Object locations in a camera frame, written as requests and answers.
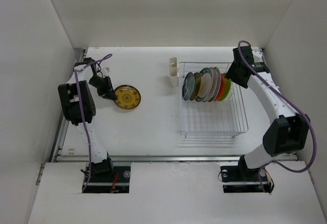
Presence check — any white plate sunburst pattern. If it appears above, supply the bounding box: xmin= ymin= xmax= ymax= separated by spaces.
xmin=204 ymin=67 xmax=221 ymax=102

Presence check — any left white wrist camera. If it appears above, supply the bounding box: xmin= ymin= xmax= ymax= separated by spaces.
xmin=102 ymin=67 xmax=110 ymax=76

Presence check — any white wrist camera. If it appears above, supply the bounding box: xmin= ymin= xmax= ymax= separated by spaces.
xmin=102 ymin=67 xmax=110 ymax=76
xmin=252 ymin=50 xmax=263 ymax=63

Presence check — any amber patterned plate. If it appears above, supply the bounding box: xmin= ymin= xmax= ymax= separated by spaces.
xmin=190 ymin=72 xmax=201 ymax=101

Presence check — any orange plate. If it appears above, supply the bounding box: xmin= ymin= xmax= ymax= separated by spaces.
xmin=214 ymin=74 xmax=225 ymax=101

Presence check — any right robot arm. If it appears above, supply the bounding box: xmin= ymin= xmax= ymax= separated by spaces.
xmin=225 ymin=46 xmax=310 ymax=181

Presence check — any white wire dish rack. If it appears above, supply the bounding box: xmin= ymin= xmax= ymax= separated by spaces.
xmin=177 ymin=62 xmax=248 ymax=140

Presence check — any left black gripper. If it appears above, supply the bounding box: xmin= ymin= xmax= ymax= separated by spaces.
xmin=88 ymin=75 xmax=117 ymax=101

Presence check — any dark green patterned plate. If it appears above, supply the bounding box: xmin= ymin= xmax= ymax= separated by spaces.
xmin=182 ymin=72 xmax=195 ymax=101

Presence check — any white plate teal rim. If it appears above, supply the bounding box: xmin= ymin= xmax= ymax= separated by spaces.
xmin=196 ymin=68 xmax=213 ymax=102

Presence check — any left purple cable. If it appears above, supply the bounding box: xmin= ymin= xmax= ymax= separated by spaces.
xmin=74 ymin=53 xmax=113 ymax=192

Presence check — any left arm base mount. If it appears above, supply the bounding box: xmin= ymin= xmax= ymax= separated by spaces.
xmin=81 ymin=165 xmax=131 ymax=194

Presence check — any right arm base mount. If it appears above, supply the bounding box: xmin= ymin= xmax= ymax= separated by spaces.
xmin=218 ymin=165 xmax=275 ymax=194

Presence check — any white cutlery holder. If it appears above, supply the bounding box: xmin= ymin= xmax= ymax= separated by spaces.
xmin=168 ymin=57 xmax=178 ymax=87

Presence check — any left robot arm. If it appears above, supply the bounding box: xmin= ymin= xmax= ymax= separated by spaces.
xmin=58 ymin=58 xmax=118 ymax=182

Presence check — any lime green plate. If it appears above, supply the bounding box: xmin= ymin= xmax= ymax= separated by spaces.
xmin=218 ymin=73 xmax=232 ymax=101

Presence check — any olive yellow plate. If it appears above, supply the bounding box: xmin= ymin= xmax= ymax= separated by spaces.
xmin=114 ymin=84 xmax=142 ymax=110

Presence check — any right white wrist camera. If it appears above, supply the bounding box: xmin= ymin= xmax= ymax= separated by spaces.
xmin=252 ymin=50 xmax=263 ymax=63

